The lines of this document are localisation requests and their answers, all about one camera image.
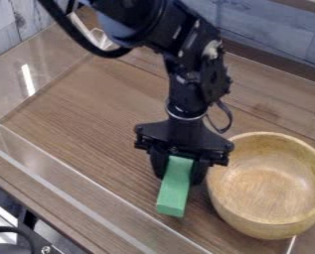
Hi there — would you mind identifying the green rectangular stick block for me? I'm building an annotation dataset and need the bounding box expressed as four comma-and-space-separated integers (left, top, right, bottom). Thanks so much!
156, 156, 193, 217

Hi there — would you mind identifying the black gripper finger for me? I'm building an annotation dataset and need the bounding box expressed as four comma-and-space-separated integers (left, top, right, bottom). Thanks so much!
191, 158, 212, 186
151, 147, 169, 180

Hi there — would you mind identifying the clear acrylic corner bracket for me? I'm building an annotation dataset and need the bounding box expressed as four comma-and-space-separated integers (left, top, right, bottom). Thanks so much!
70, 13, 118, 51

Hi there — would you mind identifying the wooden bowl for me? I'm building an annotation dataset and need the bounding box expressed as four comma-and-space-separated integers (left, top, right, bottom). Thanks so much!
207, 132, 315, 240

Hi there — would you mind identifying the clear acrylic front wall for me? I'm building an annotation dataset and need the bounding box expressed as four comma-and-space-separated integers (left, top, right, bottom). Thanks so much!
0, 125, 212, 254

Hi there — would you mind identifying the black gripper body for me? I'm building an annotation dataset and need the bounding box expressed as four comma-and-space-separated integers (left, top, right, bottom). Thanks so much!
135, 117, 235, 166

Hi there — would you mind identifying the black table leg frame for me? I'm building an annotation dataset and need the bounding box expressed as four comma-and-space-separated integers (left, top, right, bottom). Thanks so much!
0, 210, 66, 254

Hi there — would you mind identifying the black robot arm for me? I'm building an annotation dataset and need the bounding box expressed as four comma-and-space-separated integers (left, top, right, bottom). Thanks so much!
39, 0, 235, 186

